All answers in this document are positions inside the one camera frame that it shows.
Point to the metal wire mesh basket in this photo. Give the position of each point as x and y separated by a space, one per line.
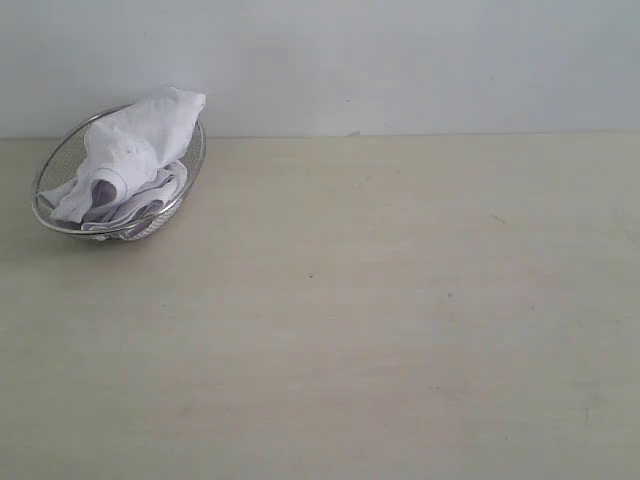
61 165

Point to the white t-shirt red lettering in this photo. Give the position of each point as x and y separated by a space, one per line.
133 162

